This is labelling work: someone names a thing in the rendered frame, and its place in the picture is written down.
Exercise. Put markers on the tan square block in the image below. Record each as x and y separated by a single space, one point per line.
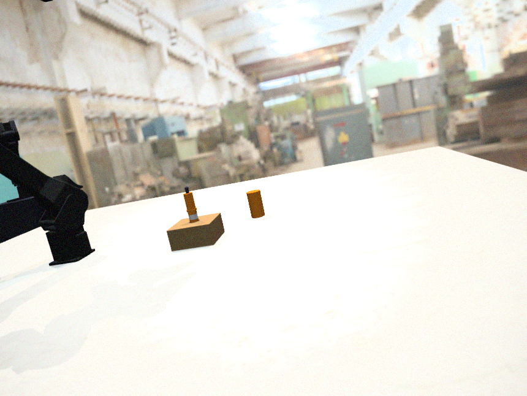
205 232

